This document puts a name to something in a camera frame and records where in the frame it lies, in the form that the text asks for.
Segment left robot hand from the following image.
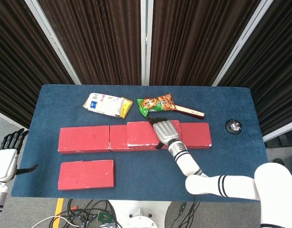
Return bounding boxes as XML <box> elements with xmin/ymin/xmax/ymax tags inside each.
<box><xmin>0</xmin><ymin>128</ymin><xmax>39</xmax><ymax>181</ymax></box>

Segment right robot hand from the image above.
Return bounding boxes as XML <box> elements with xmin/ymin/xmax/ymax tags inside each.
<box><xmin>147</xmin><ymin>116</ymin><xmax>180</xmax><ymax>150</ymax></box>

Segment red foam brick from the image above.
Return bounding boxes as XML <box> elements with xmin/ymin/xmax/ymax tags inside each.
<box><xmin>109</xmin><ymin>124</ymin><xmax>169</xmax><ymax>152</ymax></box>
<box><xmin>179</xmin><ymin>123</ymin><xmax>212</xmax><ymax>150</ymax></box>
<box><xmin>126</xmin><ymin>120</ymin><xmax>182</xmax><ymax>147</ymax></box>
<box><xmin>57</xmin><ymin>159</ymin><xmax>116</xmax><ymax>190</ymax></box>
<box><xmin>57</xmin><ymin>125</ymin><xmax>111</xmax><ymax>154</ymax></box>

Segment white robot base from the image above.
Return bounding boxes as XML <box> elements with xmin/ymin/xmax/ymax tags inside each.
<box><xmin>107</xmin><ymin>200</ymin><xmax>172</xmax><ymax>228</ymax></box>

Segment green orange snack bag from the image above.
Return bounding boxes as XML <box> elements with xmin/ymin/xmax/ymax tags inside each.
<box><xmin>137</xmin><ymin>92</ymin><xmax>177</xmax><ymax>117</ymax></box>

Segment red white flat box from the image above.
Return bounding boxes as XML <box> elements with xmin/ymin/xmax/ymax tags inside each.
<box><xmin>175</xmin><ymin>105</ymin><xmax>205</xmax><ymax>119</ymax></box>

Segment blue table cloth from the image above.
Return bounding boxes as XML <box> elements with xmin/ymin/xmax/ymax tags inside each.
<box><xmin>10</xmin><ymin>84</ymin><xmax>279</xmax><ymax>202</ymax></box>

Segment white snack package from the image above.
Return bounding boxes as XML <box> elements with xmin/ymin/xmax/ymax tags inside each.
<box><xmin>83</xmin><ymin>92</ymin><xmax>127</xmax><ymax>118</ymax></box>

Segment small black round knob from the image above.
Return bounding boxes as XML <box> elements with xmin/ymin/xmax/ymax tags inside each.
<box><xmin>225</xmin><ymin>119</ymin><xmax>243</xmax><ymax>135</ymax></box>

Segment yellow floor tape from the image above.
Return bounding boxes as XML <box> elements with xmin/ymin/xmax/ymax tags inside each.
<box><xmin>52</xmin><ymin>198</ymin><xmax>65</xmax><ymax>228</ymax></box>

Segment dark brown pleated curtain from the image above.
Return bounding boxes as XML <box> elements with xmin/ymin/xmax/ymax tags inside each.
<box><xmin>38</xmin><ymin>0</ymin><xmax>143</xmax><ymax>86</ymax></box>
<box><xmin>0</xmin><ymin>0</ymin><xmax>75</xmax><ymax>129</ymax></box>
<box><xmin>149</xmin><ymin>0</ymin><xmax>262</xmax><ymax>86</ymax></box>
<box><xmin>218</xmin><ymin>0</ymin><xmax>292</xmax><ymax>137</ymax></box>

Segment green circuit board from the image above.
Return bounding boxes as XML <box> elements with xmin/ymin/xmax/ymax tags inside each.
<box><xmin>97</xmin><ymin>211</ymin><xmax>112</xmax><ymax>224</ymax></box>

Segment white frame bottom rail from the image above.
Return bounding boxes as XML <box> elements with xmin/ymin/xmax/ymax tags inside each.
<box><xmin>263</xmin><ymin>118</ymin><xmax>292</xmax><ymax>143</ymax></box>
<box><xmin>0</xmin><ymin>109</ymin><xmax>29</xmax><ymax>133</ymax></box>

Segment white cable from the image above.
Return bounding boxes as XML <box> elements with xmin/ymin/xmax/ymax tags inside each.
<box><xmin>29</xmin><ymin>215</ymin><xmax>76</xmax><ymax>228</ymax></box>

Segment black cables with green plug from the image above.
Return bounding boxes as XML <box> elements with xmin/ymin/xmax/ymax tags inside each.
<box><xmin>176</xmin><ymin>201</ymin><xmax>201</xmax><ymax>228</ymax></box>

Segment white metal frame post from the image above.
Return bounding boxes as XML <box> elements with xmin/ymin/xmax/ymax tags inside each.
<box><xmin>24</xmin><ymin>0</ymin><xmax>82</xmax><ymax>86</ymax></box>
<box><xmin>140</xmin><ymin>0</ymin><xmax>154</xmax><ymax>86</ymax></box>
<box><xmin>211</xmin><ymin>0</ymin><xmax>274</xmax><ymax>86</ymax></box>

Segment black cable tangle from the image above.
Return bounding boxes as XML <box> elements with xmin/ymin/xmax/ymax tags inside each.
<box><xmin>60</xmin><ymin>199</ymin><xmax>119</xmax><ymax>228</ymax></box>

